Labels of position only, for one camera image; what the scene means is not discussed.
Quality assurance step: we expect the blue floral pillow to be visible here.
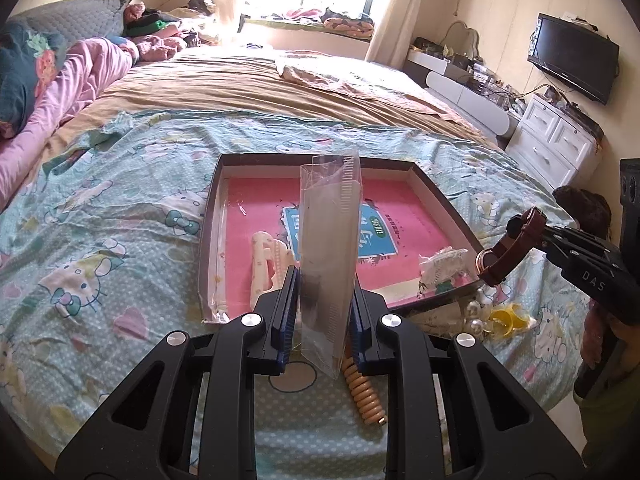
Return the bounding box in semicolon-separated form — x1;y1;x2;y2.
0;20;68;136

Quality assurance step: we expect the cream hair claw clip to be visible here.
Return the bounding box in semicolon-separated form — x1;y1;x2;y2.
247;230;301;313

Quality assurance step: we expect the clear plastic wrapper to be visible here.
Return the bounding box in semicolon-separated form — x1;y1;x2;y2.
202;180;231;325

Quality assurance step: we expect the white drawer cabinet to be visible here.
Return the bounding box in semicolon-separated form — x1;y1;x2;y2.
505;92;606;191

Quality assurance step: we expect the wavy frame mirror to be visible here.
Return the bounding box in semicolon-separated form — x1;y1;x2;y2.
445;20;481;61

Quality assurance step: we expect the clothes heap on window seat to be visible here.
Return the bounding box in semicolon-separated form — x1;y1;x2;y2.
270;5;376;36

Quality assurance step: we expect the brown strap wristwatch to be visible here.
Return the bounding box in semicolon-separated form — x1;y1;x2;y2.
474;207;548;288

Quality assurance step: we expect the orange spiral hair tie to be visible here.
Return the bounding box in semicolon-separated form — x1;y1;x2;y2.
341;357;388;427

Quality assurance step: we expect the yellow ring packet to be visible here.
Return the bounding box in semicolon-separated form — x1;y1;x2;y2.
487;305;538;338

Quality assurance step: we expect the black television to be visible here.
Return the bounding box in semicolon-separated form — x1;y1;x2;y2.
527;12;621;106

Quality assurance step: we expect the brown bed sheet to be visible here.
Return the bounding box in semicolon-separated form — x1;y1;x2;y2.
45;47;501;156

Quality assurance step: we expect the person's yellow-green top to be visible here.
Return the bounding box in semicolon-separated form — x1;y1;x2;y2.
580;385;640;461

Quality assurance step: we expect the cartoon cat printed blanket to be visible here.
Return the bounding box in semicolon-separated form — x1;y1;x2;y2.
0;110;601;480

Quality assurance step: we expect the pearl bead hair ornament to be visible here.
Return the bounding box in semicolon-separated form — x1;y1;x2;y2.
457;287;493;336

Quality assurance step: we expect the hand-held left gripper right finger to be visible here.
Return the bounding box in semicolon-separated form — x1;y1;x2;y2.
350;277;583;480

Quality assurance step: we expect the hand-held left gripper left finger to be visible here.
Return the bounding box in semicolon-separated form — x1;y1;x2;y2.
55;266;301;480

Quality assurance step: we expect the grey and white vanity desk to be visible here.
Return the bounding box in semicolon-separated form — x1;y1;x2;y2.
405;50;523;138

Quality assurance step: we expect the pink quilt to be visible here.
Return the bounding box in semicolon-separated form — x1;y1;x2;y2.
0;37;138;211

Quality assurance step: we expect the window seat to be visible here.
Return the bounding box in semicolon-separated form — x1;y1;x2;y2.
240;15;376;57

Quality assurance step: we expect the dark brown fuzzy object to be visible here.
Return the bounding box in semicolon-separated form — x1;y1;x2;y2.
552;185;612;243

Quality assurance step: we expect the white lace hair clip packet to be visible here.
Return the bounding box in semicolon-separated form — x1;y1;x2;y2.
417;246;473;291

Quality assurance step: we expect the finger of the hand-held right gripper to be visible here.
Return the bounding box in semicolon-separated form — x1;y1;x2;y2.
506;214;571;248
537;240;576;276

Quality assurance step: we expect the shallow dark cardboard box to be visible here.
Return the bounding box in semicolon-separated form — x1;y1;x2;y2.
197;152;486;323

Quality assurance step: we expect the pile of clothes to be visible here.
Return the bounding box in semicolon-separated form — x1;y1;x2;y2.
122;0;221;61

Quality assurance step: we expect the clear plastic comb packet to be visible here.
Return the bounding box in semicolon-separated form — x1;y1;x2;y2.
298;149;363;378

